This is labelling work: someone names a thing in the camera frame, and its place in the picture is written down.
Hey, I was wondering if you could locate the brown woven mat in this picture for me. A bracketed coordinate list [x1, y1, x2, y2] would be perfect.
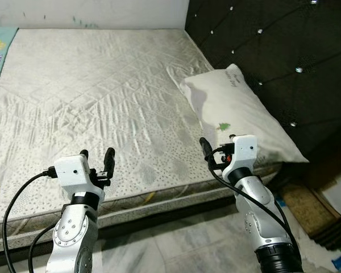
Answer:
[280, 181, 341, 249]

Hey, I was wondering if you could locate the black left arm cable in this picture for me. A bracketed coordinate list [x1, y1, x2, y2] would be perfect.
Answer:
[2, 168, 59, 273]

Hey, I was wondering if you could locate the dark tufted headboard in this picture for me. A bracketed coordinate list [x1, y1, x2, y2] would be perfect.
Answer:
[184, 0, 341, 201]

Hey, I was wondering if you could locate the white printed pillow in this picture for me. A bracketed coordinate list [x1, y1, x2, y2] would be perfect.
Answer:
[180, 63, 309, 167]

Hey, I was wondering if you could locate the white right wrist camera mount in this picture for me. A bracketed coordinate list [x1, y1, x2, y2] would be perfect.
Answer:
[221, 134, 259, 184]

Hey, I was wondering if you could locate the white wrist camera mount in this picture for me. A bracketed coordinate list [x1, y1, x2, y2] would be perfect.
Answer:
[221, 134, 259, 184]
[52, 154, 93, 198]

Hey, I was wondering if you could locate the white quilted mattress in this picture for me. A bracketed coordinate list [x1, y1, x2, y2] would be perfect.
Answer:
[0, 28, 286, 255]

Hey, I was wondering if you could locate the dark bed frame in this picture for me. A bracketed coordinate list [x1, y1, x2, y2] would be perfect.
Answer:
[0, 191, 285, 269]

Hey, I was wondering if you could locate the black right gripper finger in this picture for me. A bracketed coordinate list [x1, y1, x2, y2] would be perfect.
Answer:
[199, 137, 216, 170]

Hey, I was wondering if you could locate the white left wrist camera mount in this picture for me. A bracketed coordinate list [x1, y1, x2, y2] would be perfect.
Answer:
[52, 154, 93, 198]

